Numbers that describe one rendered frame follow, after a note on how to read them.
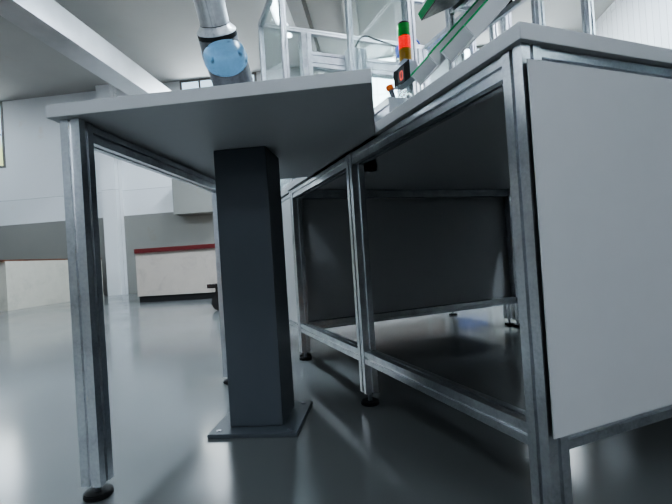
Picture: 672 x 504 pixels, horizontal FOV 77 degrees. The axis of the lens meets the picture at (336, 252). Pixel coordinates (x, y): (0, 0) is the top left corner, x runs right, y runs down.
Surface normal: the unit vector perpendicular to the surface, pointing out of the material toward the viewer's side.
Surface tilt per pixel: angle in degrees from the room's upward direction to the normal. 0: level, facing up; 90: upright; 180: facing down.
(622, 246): 90
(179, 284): 90
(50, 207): 90
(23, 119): 90
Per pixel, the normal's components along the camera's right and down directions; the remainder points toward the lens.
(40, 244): -0.11, 0.00
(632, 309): 0.37, -0.04
